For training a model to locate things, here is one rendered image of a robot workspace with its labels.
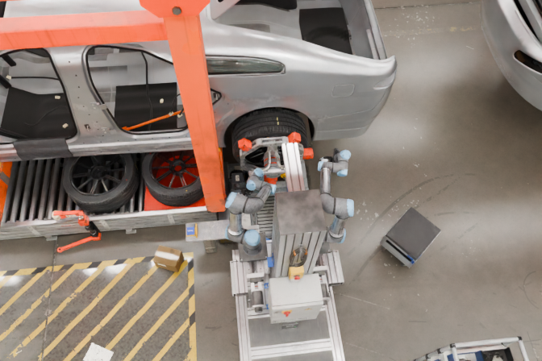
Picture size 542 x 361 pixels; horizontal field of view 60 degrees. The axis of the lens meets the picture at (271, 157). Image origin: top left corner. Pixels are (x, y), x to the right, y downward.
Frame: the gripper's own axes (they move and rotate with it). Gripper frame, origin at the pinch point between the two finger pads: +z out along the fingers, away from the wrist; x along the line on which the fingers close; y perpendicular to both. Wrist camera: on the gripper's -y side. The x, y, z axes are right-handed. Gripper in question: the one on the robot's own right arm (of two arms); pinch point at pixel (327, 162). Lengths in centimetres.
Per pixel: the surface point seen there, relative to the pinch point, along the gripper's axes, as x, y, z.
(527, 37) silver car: 124, -175, -47
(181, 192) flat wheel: -94, 53, 84
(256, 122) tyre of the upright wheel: -65, -10, 12
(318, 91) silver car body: -36, -38, -29
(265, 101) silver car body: -68, -19, -10
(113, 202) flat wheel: -145, 82, 107
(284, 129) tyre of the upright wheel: -43.0, -11.7, 4.5
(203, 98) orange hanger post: -112, 34, -85
